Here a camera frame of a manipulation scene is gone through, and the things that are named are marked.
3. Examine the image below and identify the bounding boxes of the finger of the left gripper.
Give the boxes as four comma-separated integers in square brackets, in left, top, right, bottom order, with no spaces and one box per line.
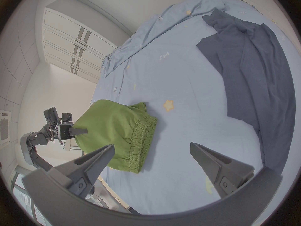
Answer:
[69,128,88,137]

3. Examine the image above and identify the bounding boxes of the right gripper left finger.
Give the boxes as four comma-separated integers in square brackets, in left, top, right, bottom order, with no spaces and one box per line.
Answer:
[54,144,116,198]

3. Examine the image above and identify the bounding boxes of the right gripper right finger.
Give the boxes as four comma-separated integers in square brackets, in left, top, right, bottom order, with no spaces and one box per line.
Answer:
[190,141,255,199]

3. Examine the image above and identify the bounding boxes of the green shorts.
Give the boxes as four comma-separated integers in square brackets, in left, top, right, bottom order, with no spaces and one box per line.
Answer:
[73,100,158,174]

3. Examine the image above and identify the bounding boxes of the dark blue garment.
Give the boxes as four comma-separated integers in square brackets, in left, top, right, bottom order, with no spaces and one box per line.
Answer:
[196,8,296,176]

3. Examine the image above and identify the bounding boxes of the white wardrobe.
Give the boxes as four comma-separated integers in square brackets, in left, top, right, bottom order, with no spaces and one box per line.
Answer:
[42,7,118,84]

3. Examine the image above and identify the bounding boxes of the pale blue quilt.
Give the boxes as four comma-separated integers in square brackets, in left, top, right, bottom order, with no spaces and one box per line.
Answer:
[101,0,230,78]

